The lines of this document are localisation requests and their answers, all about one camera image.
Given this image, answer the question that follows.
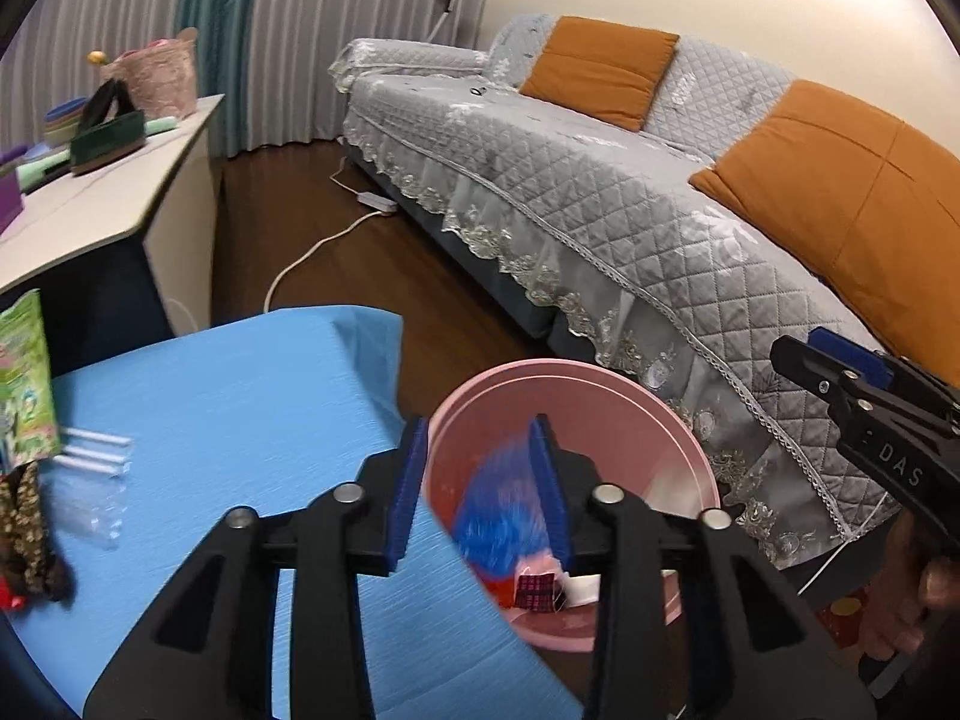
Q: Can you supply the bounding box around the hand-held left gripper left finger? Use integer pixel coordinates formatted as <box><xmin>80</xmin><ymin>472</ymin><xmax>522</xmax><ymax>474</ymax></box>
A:
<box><xmin>82</xmin><ymin>416</ymin><xmax>430</xmax><ymax>720</ymax></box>

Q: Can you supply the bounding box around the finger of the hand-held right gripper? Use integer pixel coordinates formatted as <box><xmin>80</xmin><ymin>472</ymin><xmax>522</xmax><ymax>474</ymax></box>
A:
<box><xmin>771</xmin><ymin>336</ymin><xmax>865</xmax><ymax>401</ymax></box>
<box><xmin>810</xmin><ymin>328</ymin><xmax>895</xmax><ymax>389</ymax></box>

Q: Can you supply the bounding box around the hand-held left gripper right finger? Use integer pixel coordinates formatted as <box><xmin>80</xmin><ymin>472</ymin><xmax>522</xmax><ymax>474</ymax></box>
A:
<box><xmin>529</xmin><ymin>414</ymin><xmax>878</xmax><ymax>720</ymax></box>

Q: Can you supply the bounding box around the blue fluffy item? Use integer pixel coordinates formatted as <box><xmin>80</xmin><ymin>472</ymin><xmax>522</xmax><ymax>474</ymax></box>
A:
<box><xmin>450</xmin><ymin>431</ymin><xmax>560</xmax><ymax>590</ymax></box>

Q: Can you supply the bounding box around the dark red checkered packet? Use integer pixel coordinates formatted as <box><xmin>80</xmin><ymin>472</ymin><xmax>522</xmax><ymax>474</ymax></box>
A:
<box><xmin>514</xmin><ymin>571</ymin><xmax>560</xmax><ymax>613</ymax></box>

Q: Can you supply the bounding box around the pink plastic basin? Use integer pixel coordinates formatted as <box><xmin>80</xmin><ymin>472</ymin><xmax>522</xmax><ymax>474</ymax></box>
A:
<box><xmin>421</xmin><ymin>360</ymin><xmax>722</xmax><ymax>650</ymax></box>

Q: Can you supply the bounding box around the clear plastic wrapper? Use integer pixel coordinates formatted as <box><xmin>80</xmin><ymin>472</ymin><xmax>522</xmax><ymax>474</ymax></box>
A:
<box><xmin>52</xmin><ymin>476</ymin><xmax>128</xmax><ymax>548</ymax></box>

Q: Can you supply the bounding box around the white plastic straw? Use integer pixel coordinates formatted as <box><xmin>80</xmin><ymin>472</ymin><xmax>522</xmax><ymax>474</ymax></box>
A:
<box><xmin>56</xmin><ymin>446</ymin><xmax>128</xmax><ymax>466</ymax></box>
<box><xmin>60</xmin><ymin>426</ymin><xmax>134</xmax><ymax>446</ymax></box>

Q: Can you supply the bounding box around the person's right hand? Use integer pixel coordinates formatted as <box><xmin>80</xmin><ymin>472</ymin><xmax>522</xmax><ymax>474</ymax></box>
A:
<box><xmin>868</xmin><ymin>514</ymin><xmax>960</xmax><ymax>655</ymax></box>

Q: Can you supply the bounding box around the orange cushion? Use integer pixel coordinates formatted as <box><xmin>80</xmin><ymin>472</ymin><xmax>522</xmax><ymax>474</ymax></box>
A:
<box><xmin>519</xmin><ymin>15</ymin><xmax>680</xmax><ymax>132</ymax></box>
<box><xmin>688</xmin><ymin>79</ymin><xmax>960</xmax><ymax>380</ymax></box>

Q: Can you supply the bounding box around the blue tablecloth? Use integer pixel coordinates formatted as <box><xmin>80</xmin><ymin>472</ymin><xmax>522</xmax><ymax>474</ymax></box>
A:
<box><xmin>15</xmin><ymin>305</ymin><xmax>586</xmax><ymax>720</ymax></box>

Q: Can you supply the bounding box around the grey quilted sofa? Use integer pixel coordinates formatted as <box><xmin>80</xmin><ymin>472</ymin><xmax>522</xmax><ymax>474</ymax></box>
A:
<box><xmin>328</xmin><ymin>13</ymin><xmax>960</xmax><ymax>571</ymax></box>

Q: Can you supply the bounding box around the dark patterned hair scrunchie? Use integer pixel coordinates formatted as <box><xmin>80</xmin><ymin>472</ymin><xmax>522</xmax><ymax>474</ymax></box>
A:
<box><xmin>0</xmin><ymin>461</ymin><xmax>76</xmax><ymax>605</ymax></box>

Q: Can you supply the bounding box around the green snack bag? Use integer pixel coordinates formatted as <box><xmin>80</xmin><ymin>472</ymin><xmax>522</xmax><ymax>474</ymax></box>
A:
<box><xmin>0</xmin><ymin>289</ymin><xmax>59</xmax><ymax>462</ymax></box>

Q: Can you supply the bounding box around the white sideboard cabinet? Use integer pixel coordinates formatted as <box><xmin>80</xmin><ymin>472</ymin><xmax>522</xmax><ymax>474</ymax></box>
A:
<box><xmin>0</xmin><ymin>94</ymin><xmax>226</xmax><ymax>361</ymax></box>

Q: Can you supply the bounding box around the dark green round container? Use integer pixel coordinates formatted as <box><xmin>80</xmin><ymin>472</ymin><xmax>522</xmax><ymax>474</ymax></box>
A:
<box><xmin>69</xmin><ymin>111</ymin><xmax>147</xmax><ymax>177</ymax></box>

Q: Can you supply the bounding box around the grey curtain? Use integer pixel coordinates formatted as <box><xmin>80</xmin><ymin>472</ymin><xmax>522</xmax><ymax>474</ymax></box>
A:
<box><xmin>7</xmin><ymin>0</ymin><xmax>196</xmax><ymax>143</ymax></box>
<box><xmin>251</xmin><ymin>0</ymin><xmax>500</xmax><ymax>155</ymax></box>

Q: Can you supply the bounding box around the pink basket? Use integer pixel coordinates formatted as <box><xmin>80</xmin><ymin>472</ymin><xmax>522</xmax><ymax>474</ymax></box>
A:
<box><xmin>105</xmin><ymin>28</ymin><xmax>200</xmax><ymax>121</ymax></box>

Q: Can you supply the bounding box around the light green rolled mat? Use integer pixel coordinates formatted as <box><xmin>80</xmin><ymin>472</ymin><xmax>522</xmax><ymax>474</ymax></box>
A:
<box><xmin>15</xmin><ymin>115</ymin><xmax>181</xmax><ymax>192</ymax></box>

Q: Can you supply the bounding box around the purple rainbow box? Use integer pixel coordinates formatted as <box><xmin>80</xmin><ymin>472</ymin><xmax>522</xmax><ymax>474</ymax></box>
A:
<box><xmin>0</xmin><ymin>165</ymin><xmax>27</xmax><ymax>233</ymax></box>

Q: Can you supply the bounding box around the stack of coloured bowls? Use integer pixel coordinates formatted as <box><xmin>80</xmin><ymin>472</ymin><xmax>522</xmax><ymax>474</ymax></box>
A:
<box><xmin>41</xmin><ymin>96</ymin><xmax>95</xmax><ymax>143</ymax></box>

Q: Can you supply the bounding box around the teal curtain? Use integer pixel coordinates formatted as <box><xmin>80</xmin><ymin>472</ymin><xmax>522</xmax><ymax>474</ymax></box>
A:
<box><xmin>176</xmin><ymin>0</ymin><xmax>260</xmax><ymax>158</ymax></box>

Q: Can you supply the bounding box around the white power cable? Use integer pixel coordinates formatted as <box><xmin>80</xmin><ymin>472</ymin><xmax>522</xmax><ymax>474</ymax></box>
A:
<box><xmin>266</xmin><ymin>157</ymin><xmax>380</xmax><ymax>312</ymax></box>

